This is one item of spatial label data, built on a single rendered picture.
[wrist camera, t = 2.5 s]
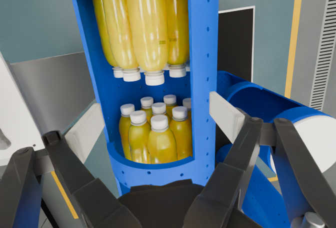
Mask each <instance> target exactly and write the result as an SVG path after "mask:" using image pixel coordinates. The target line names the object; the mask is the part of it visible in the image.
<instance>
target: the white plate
mask: <svg viewBox="0 0 336 228"><path fill-rule="evenodd" d="M293 125H294V127H295V128H296V130H297V132H298V133H299V135H300V137H301V138H302V140H303V142H304V143H305V145H306V147H307V148H308V150H309V152H310V154H311V155H312V157H313V159H314V160H315V162H316V164H317V165H318V167H319V169H320V170H321V172H322V173H323V172H324V171H326V170H327V169H328V168H329V167H331V166H332V165H333V164H334V163H335V162H336V119H334V118H332V117H330V116H326V115H314V116H310V117H306V118H303V119H301V120H299V121H297V122H295V123H293ZM270 165H271V167H272V169H273V171H274V172H275V173H276V169H275V166H274V162H273V158H272V154H271V153H270ZM276 174H277V173H276Z"/></svg>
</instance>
